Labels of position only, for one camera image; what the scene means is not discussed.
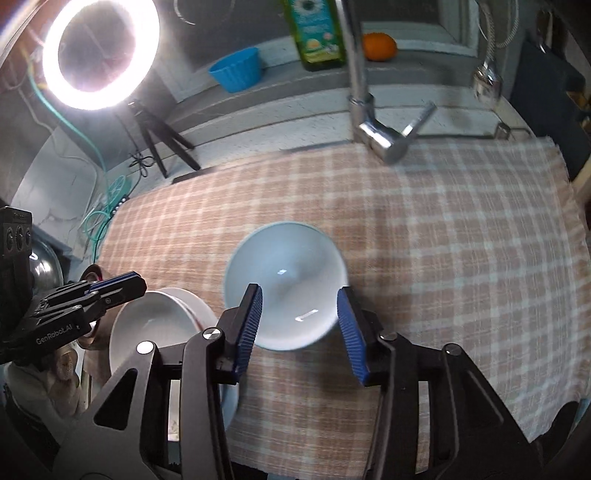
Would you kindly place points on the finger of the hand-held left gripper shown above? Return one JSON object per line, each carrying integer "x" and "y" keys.
{"x": 129, "y": 296}
{"x": 115, "y": 279}

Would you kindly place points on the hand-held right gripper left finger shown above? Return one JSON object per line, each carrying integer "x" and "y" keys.
{"x": 251, "y": 323}

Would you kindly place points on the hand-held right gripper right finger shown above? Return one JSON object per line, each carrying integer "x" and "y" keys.
{"x": 351, "y": 332}

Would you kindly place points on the white ceramic bowl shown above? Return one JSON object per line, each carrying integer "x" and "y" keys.
{"x": 204, "y": 308}
{"x": 152, "y": 327}
{"x": 286, "y": 277}

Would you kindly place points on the person's left hand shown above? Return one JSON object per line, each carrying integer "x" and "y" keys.
{"x": 64, "y": 371}

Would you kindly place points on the glass pot lid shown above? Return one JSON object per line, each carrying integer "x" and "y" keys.
{"x": 44, "y": 267}

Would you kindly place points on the plaid cloth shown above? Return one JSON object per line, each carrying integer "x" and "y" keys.
{"x": 438, "y": 230}

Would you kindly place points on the blue plastic cup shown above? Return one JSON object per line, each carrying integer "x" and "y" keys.
{"x": 238, "y": 69}

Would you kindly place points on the small chrome sink fitting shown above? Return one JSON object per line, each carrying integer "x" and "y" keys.
{"x": 503, "y": 131}

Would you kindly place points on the chrome faucet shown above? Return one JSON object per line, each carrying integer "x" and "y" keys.
{"x": 355, "y": 55}

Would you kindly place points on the orange fruit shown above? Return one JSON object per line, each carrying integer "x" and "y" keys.
{"x": 379, "y": 47}

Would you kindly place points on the dark hanging cloth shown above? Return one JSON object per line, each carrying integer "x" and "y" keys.
{"x": 545, "y": 115}

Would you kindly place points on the green cooking oil bottle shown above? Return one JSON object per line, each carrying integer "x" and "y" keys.
{"x": 314, "y": 37}

